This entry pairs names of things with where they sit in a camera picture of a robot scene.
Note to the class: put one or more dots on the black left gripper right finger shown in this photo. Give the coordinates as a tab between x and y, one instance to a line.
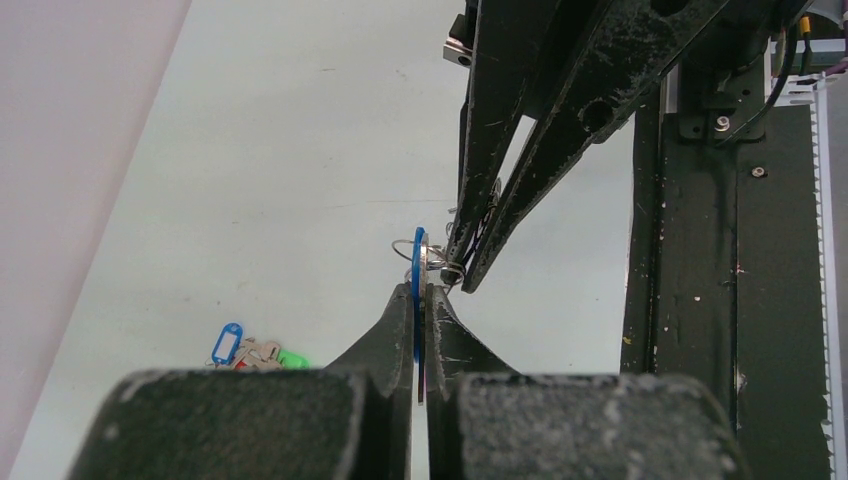
488	421

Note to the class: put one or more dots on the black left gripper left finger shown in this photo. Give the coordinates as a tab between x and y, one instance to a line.
348	420

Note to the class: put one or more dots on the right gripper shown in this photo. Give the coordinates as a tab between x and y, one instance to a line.
633	46

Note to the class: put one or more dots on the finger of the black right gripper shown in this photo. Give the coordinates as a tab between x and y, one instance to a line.
519	55

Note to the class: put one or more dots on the light green key tag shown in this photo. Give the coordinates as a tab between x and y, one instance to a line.
290	360

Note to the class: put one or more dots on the white cable duct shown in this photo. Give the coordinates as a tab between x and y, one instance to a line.
826	97

